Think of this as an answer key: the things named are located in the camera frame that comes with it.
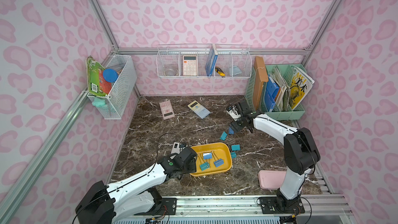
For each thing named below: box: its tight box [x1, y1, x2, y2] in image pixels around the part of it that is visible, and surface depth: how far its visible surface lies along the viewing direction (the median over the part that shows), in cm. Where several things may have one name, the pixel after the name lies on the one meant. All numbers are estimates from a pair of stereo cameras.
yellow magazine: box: [290, 66, 314, 111], surface depth 100 cm
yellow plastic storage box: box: [189, 142, 233, 177], surface depth 88 cm
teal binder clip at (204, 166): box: [199, 161, 211, 172], surface depth 86 cm
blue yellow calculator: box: [187, 100, 211, 120], surface depth 112 cm
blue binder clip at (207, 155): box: [203, 152, 213, 160], surface depth 89 cm
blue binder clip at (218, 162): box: [211, 150, 224, 168], surface depth 88 cm
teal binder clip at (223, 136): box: [219, 131, 228, 141], surface depth 99 cm
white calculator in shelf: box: [182, 54, 198, 77], surface depth 96 cm
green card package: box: [86, 56, 113, 97], surface depth 72 cm
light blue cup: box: [229, 65, 243, 76], surface depth 103 cm
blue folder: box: [264, 76, 280, 113], surface depth 99 cm
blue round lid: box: [102, 68, 119, 83], surface depth 77 cm
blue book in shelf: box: [205, 43, 219, 77], surface depth 89 cm
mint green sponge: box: [91, 97, 106, 108], surface depth 65 cm
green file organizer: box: [244, 63, 307, 121], surface depth 100 cm
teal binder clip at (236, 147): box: [231, 144, 241, 151], surface depth 94 cm
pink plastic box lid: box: [258, 170, 287, 190], surface depth 80 cm
